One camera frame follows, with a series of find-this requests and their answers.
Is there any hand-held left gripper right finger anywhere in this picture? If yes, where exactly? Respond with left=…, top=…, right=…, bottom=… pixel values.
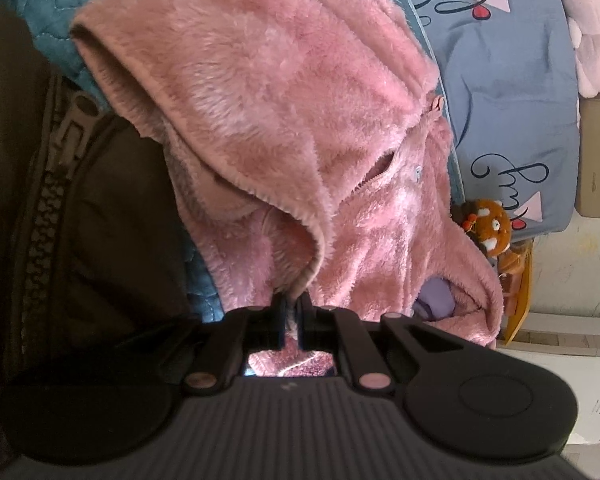
left=296, top=294, right=481, bottom=392

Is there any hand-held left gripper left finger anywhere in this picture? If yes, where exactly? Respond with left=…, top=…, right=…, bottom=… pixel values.
left=112, top=294, right=287, bottom=397

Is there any pink fluffy jacket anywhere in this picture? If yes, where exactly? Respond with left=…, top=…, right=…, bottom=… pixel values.
left=70, top=0, right=505, bottom=378

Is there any purple garment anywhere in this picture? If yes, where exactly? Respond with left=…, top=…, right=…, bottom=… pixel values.
left=412, top=279, right=457, bottom=322

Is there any person's dark brown jacket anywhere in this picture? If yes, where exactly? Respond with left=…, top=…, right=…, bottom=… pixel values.
left=0, top=0, right=207, bottom=480

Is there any red panda plush toy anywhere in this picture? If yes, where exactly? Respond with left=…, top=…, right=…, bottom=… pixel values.
left=451, top=198, right=514, bottom=259

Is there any orange wooden toy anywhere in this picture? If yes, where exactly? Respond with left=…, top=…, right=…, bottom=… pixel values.
left=495, top=239, right=534, bottom=346

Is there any grey lettered pillow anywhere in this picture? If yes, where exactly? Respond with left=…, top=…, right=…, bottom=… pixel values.
left=394, top=0, right=581, bottom=242

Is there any teal quilted bedspread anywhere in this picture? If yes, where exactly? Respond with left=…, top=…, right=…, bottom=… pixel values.
left=2, top=0, right=231, bottom=326

